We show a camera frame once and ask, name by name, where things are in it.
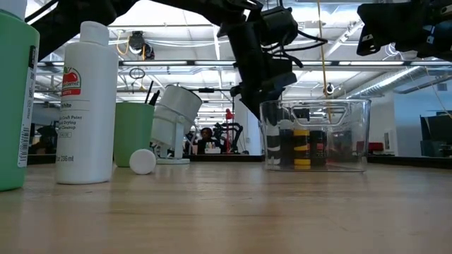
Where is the large white paint bottle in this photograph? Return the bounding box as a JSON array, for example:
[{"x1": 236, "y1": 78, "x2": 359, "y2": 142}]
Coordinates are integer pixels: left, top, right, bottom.
[{"x1": 55, "y1": 20, "x2": 120, "y2": 186}]

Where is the silver ventilation duct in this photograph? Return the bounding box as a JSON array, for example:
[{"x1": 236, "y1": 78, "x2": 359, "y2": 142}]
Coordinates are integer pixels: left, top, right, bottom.
[{"x1": 347, "y1": 65, "x2": 452, "y2": 99}]

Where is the purple paint bottle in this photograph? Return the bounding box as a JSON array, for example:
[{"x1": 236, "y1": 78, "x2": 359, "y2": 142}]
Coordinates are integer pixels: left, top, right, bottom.
[{"x1": 280, "y1": 128, "x2": 296, "y2": 167}]

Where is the black ceiling cable reel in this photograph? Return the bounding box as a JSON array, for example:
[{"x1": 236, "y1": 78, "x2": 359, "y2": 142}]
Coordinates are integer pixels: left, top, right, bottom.
[{"x1": 126, "y1": 30, "x2": 156, "y2": 61}]

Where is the large green paint bottle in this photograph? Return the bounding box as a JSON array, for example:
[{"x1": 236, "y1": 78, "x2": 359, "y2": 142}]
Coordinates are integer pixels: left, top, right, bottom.
[{"x1": 0, "y1": 0, "x2": 41, "y2": 193}]

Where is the clear plastic bin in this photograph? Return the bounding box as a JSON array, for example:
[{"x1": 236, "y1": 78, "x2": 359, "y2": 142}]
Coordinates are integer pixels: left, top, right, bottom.
[{"x1": 258, "y1": 97, "x2": 372, "y2": 174}]

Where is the black monitor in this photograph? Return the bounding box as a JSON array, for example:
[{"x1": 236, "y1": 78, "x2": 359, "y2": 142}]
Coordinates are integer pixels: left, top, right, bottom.
[{"x1": 419, "y1": 114, "x2": 452, "y2": 159}]

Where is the person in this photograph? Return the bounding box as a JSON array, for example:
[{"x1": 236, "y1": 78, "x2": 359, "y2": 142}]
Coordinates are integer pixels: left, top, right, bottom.
[{"x1": 194, "y1": 127, "x2": 220, "y2": 155}]

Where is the yellow hanging cable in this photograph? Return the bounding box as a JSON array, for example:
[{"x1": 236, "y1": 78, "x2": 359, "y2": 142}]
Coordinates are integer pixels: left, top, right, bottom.
[{"x1": 316, "y1": 0, "x2": 333, "y2": 123}]

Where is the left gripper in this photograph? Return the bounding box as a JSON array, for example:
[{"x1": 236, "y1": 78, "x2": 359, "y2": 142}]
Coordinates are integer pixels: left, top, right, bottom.
[{"x1": 225, "y1": 20, "x2": 297, "y2": 119}]

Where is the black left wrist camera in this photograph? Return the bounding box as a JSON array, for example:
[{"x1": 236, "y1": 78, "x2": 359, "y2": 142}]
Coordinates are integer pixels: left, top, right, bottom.
[{"x1": 260, "y1": 6, "x2": 300, "y2": 47}]

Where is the red stand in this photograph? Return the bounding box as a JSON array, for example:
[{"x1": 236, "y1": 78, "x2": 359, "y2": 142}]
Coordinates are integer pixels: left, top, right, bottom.
[{"x1": 225, "y1": 108, "x2": 235, "y2": 142}]

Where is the green plastic cup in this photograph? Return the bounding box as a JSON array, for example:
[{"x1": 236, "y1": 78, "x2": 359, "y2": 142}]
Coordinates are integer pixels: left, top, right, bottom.
[{"x1": 112, "y1": 101, "x2": 156, "y2": 169}]

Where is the long ceiling light bar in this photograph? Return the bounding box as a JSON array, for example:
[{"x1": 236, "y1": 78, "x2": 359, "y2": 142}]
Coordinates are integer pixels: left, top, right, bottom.
[{"x1": 37, "y1": 59, "x2": 452, "y2": 68}]

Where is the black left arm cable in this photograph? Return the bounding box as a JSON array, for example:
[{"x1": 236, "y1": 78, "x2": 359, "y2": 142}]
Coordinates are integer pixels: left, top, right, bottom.
[{"x1": 263, "y1": 30, "x2": 329, "y2": 68}]

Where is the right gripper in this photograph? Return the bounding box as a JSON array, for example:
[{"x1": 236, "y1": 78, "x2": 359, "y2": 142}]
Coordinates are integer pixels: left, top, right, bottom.
[{"x1": 355, "y1": 0, "x2": 430, "y2": 59}]

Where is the thin short black paintbrush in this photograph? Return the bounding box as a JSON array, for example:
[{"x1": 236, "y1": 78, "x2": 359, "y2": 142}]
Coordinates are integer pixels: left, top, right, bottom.
[{"x1": 145, "y1": 80, "x2": 155, "y2": 105}]

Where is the white mug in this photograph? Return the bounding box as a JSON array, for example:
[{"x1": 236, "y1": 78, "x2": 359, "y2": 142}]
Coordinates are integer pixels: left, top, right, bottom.
[{"x1": 150, "y1": 84, "x2": 203, "y2": 166}]

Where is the yellow paint bottle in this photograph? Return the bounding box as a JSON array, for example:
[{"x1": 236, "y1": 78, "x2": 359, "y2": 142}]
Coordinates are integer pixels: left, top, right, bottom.
[{"x1": 293, "y1": 128, "x2": 311, "y2": 167}]

